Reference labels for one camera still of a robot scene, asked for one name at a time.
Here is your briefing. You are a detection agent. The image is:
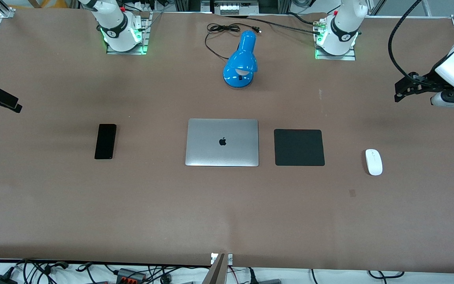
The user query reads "white computer mouse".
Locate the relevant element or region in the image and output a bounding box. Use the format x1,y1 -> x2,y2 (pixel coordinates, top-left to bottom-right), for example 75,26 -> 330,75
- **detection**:
365,148 -> 383,176

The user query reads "black smartphone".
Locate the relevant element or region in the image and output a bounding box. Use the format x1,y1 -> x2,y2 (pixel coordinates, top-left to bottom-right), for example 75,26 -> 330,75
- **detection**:
94,123 -> 117,160

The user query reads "black mouse pad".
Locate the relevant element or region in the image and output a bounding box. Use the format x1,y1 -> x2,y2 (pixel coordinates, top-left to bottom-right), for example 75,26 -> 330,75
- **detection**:
274,129 -> 326,166

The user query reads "blue desk lamp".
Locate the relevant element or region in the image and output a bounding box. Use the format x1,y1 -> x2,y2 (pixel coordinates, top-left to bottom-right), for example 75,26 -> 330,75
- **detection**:
222,30 -> 258,88

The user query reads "white power strip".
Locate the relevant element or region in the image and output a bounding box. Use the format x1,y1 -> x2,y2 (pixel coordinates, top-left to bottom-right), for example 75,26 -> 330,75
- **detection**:
219,1 -> 260,15

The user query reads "silver closed laptop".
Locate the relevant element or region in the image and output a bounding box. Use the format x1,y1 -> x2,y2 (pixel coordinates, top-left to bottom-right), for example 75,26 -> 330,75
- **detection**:
185,118 -> 259,167

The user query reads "black orange connector block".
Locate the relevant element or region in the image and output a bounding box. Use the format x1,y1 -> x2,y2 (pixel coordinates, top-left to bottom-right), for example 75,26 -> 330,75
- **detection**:
116,268 -> 147,284

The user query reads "brown table cover sheet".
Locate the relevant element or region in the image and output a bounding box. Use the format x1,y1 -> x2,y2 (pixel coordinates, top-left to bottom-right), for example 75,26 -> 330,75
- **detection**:
0,8 -> 454,275

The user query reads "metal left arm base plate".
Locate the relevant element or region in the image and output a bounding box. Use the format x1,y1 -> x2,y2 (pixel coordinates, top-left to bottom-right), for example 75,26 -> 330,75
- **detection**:
314,18 -> 357,61

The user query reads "black base supply cable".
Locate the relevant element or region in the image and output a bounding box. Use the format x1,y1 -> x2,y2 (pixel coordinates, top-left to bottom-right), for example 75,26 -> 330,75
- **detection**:
227,14 -> 322,35

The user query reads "black lamp power cable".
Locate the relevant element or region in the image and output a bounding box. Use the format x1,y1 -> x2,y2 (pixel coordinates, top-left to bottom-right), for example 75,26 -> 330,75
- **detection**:
205,23 -> 262,60

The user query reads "black looped floor cable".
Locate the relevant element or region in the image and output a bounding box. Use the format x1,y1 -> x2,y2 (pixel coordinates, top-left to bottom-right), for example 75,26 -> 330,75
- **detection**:
367,270 -> 405,280

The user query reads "small metal bracket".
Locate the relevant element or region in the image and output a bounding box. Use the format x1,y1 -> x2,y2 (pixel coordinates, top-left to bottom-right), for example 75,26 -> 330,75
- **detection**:
210,253 -> 233,265

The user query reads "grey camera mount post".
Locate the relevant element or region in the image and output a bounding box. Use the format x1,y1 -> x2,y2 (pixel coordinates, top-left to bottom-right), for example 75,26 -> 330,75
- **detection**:
201,253 -> 227,284

